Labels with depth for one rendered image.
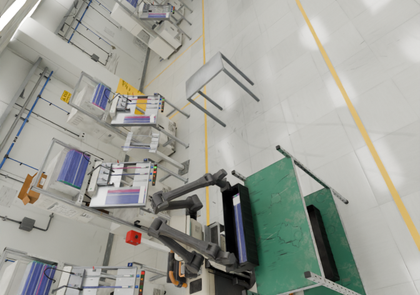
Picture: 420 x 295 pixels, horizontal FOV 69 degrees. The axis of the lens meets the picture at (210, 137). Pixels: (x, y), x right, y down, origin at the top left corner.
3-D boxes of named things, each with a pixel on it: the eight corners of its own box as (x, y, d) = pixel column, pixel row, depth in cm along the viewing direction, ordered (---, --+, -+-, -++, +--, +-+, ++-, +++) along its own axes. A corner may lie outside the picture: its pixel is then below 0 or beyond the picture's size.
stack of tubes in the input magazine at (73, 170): (90, 156, 414) (72, 147, 399) (80, 188, 379) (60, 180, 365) (85, 160, 420) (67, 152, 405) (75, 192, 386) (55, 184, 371)
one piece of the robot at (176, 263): (191, 291, 257) (165, 289, 250) (192, 250, 281) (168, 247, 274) (195, 287, 249) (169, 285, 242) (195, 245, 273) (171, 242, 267)
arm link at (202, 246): (157, 219, 193) (148, 234, 186) (157, 214, 189) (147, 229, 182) (220, 247, 183) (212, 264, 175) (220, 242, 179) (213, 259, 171)
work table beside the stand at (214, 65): (259, 100, 440) (222, 67, 396) (224, 127, 470) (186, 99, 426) (254, 82, 472) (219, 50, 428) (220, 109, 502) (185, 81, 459)
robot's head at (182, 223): (170, 252, 214) (167, 242, 203) (172, 224, 228) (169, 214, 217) (190, 250, 214) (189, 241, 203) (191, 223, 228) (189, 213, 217)
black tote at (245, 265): (231, 197, 237) (221, 192, 231) (248, 187, 228) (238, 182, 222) (239, 273, 198) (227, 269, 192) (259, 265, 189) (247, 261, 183)
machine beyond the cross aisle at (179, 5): (194, -3, 905) (142, -55, 802) (194, 10, 850) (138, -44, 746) (164, 28, 973) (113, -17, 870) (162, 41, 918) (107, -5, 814)
